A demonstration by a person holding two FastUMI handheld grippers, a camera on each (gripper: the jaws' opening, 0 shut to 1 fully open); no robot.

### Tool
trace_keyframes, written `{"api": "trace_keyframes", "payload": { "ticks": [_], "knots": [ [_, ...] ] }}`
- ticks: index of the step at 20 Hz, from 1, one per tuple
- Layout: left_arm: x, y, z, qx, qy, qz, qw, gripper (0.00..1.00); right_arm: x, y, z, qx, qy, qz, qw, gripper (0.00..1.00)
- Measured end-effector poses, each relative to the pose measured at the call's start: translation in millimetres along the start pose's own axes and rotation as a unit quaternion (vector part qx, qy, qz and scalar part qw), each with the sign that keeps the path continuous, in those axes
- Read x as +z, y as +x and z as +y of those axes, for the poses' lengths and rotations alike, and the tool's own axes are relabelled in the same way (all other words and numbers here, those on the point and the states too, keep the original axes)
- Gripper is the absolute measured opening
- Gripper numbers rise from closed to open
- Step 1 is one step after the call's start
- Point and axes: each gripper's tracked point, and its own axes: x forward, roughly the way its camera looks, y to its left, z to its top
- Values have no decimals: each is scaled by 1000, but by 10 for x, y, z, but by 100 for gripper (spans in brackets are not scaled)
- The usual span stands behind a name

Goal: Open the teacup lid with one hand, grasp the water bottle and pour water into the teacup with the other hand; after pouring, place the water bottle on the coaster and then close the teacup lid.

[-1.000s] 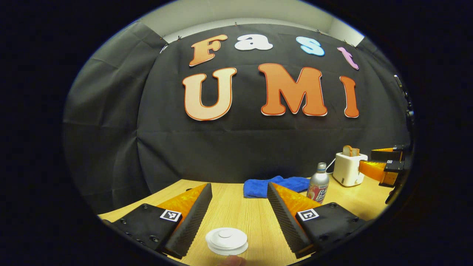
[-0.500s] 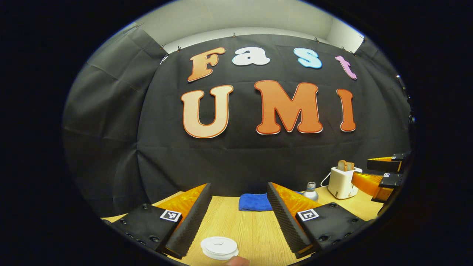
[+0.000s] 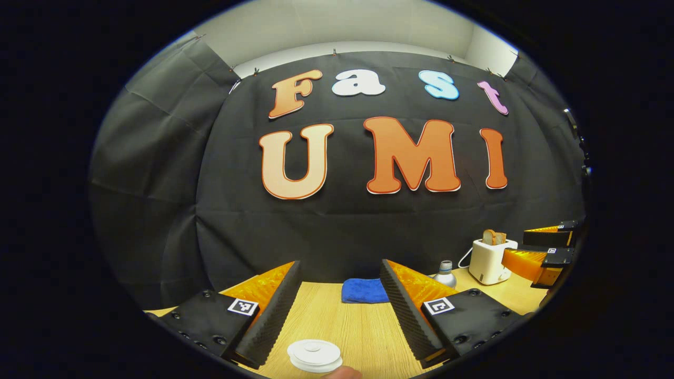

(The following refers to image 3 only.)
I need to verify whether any white teacup lid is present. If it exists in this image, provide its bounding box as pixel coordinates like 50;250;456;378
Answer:
287;340;343;366

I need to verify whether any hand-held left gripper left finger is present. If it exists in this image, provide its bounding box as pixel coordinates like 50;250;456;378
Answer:
144;260;304;371

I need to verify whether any silver water bottle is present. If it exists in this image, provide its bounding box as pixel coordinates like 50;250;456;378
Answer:
433;261;458;288

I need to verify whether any blue towel cloth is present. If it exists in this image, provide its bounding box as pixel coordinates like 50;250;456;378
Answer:
341;278;390;304

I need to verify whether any white toaster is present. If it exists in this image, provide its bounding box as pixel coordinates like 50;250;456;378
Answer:
469;238;518;285

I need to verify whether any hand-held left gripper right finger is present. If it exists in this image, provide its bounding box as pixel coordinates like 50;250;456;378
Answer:
379;258;528;370

